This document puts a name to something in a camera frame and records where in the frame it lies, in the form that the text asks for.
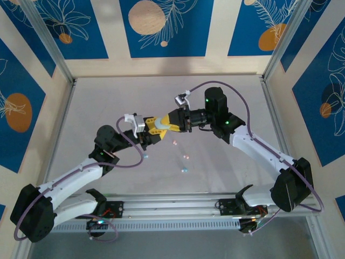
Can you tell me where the control circuit board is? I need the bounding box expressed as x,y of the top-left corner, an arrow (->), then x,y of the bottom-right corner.
86,220 -> 108,238
238,217 -> 259,234

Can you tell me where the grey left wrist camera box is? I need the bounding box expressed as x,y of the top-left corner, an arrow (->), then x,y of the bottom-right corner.
123,112 -> 147,135

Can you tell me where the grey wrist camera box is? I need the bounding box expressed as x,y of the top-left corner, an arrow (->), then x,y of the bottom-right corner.
123,112 -> 147,135
174,91 -> 192,110

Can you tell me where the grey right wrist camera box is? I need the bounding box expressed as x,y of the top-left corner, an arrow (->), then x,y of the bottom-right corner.
174,91 -> 192,110

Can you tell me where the aluminium table side rail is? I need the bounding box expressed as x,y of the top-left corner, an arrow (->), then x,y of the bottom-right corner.
260,77 -> 293,157
40,79 -> 78,189

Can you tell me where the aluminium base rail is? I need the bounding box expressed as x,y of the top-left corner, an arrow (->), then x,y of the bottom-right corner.
64,193 -> 319,218

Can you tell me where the slotted grey cable duct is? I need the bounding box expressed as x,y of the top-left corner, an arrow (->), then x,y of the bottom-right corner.
51,217 -> 241,233

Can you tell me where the aluminium frame post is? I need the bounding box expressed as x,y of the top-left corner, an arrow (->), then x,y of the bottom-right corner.
19,0 -> 77,85
263,0 -> 311,81

